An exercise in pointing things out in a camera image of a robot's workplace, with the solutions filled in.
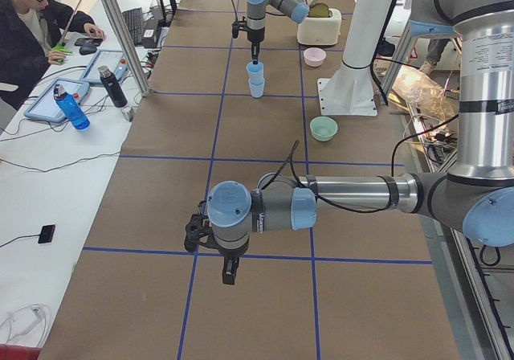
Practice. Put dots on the light blue plastic cup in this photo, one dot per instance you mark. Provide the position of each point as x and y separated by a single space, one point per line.
255 72

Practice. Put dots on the pink bowl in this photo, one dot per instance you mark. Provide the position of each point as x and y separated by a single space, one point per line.
314 56

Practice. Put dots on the cream toaster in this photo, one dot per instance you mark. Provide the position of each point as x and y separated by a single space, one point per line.
320 31

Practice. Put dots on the bread slice in toaster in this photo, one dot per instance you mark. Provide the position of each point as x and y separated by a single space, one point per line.
319 10

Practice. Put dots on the green bowl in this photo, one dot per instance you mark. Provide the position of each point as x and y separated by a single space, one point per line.
323 128

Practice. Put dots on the black keyboard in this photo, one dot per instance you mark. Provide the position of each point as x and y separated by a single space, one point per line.
133 19

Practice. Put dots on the far teach pendant tablet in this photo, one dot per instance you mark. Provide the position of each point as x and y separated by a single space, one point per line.
114 60

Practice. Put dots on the teach pendant tablet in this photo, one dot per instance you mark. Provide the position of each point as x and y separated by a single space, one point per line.
114 60
44 107

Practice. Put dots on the black thermos bottle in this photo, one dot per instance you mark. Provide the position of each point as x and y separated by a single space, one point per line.
112 86

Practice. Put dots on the black computer mouse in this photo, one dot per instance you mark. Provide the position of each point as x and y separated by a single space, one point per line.
87 49

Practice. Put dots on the smartphone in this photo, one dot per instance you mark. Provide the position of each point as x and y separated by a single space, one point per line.
88 41

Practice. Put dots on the crumpled clear plastic bag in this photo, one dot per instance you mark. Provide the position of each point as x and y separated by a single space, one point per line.
420 91

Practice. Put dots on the small black box device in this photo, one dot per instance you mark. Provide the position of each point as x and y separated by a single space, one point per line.
46 234

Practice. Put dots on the blue water bottle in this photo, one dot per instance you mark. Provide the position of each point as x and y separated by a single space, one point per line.
70 108

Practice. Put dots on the near teach pendant tablet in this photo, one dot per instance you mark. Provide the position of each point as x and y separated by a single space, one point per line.
44 107

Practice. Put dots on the seated person black jacket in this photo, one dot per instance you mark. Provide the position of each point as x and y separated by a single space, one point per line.
30 32

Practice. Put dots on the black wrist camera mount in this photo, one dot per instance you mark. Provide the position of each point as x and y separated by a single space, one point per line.
198 230

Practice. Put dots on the aluminium frame post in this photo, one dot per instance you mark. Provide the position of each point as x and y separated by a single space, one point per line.
121 32

